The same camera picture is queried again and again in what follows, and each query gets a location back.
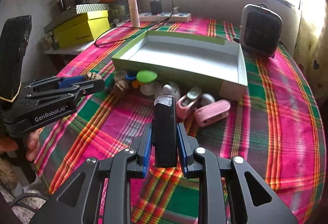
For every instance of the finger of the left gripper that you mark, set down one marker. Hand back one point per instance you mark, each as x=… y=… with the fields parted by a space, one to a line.
x=66 y=82
x=89 y=87

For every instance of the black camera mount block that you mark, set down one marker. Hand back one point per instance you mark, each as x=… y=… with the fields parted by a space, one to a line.
x=14 y=41

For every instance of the green and white cardboard tray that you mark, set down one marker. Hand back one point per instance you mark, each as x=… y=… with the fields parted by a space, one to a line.
x=213 y=64

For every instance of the orange spiral toy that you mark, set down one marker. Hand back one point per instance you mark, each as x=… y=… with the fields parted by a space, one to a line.
x=136 y=84

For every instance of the plaid bed blanket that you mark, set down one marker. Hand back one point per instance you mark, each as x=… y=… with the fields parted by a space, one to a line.
x=276 y=127

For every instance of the striped gift box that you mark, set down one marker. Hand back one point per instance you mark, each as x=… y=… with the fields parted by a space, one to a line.
x=72 y=12

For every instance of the white power strip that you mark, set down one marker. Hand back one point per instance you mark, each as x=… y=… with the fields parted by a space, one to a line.
x=180 y=17

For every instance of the white round mushroom lamp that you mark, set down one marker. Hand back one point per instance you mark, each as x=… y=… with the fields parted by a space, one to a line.
x=206 y=99

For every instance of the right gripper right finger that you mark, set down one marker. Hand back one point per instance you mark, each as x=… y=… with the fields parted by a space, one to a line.
x=186 y=145

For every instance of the black charger adapter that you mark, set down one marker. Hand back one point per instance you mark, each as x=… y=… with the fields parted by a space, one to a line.
x=156 y=7

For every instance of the pink case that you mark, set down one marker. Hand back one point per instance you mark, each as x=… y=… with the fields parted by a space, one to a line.
x=212 y=113

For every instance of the black rectangular device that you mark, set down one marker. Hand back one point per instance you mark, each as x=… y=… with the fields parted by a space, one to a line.
x=164 y=131

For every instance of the grey portable fan heater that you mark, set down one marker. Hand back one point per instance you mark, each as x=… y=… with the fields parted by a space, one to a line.
x=260 y=30

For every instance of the white cosmetic tube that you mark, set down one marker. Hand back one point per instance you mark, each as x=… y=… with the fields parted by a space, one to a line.
x=134 y=15

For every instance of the brown walnut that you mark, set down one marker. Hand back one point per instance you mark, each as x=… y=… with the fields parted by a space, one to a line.
x=121 y=89
x=92 y=76

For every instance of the cream patterned curtain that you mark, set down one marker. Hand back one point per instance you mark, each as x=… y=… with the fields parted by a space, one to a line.
x=311 y=46

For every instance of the person's left hand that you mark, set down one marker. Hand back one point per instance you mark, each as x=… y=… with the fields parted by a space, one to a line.
x=32 y=144

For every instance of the yellow shoe box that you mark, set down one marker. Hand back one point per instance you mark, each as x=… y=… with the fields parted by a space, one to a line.
x=81 y=29

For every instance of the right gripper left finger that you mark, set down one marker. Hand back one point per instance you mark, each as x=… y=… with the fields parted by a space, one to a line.
x=138 y=165

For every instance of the pink clip with grey pad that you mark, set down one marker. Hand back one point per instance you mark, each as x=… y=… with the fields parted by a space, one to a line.
x=186 y=104

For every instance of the white panda toy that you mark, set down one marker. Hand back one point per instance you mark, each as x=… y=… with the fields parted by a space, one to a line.
x=168 y=88

